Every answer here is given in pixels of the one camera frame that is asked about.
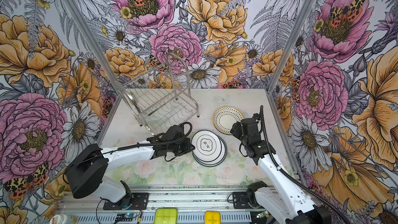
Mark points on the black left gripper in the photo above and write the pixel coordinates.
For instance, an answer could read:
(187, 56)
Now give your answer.
(188, 147)

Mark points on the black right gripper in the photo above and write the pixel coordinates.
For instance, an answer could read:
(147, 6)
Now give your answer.
(236, 129)

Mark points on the white plate yellow rim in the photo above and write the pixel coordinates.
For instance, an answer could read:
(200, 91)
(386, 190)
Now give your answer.
(224, 118)

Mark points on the white plate teal rim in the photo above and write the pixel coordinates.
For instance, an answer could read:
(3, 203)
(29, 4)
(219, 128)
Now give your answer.
(219, 160)

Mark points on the silver metal dish rack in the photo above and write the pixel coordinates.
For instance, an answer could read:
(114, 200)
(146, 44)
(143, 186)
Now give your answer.
(160, 97)

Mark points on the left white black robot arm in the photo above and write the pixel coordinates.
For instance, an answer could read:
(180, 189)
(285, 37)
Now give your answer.
(86, 173)

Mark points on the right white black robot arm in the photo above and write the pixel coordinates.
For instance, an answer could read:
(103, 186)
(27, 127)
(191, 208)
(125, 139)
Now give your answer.
(290, 204)

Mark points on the green plastic box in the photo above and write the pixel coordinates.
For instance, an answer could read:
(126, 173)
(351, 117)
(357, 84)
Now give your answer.
(166, 216)

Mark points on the yellow plastic box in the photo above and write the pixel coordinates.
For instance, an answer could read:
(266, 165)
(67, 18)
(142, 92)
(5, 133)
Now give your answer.
(212, 217)

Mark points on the white round container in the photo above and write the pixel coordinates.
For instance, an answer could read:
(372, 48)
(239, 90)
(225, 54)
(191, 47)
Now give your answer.
(64, 219)

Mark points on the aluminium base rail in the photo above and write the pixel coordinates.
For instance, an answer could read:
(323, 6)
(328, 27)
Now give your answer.
(191, 205)

